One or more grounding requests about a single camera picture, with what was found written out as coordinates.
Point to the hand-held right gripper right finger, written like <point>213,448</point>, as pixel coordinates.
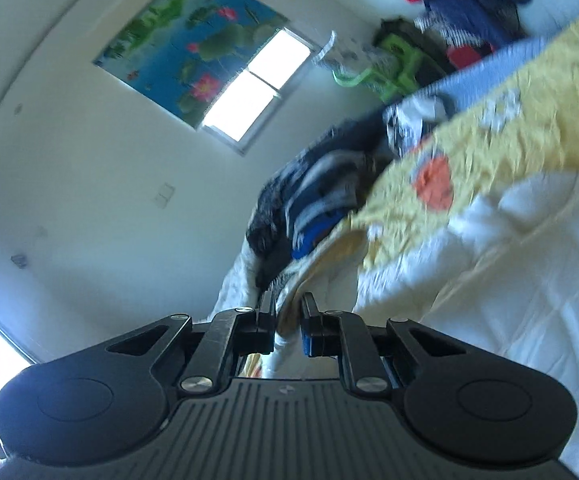
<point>309,340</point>

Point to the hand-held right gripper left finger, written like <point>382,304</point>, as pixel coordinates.
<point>269,312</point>

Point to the white puffer jacket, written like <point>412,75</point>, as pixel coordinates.
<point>519,285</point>

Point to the pile of dark folded clothes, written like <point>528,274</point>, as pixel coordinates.
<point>314,195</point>

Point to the white printed quilt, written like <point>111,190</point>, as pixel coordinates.
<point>239,290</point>

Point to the window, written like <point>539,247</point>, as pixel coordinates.
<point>257,92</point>

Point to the white printed pillow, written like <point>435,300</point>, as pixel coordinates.
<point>342,55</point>

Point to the green plastic chair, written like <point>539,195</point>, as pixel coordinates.
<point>394,67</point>

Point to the floral lotus window blind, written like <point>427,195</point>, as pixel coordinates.
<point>189,42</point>

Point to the yellow carrot print blanket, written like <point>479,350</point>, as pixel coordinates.
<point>509,130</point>

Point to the black white houndstooth cloth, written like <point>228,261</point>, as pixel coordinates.
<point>434,27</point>

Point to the blue bed sheet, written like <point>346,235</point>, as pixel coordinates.
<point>494,65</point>

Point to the navy blue jacket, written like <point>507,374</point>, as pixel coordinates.
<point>474,12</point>

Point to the white wall switch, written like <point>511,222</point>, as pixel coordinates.
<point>164,195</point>

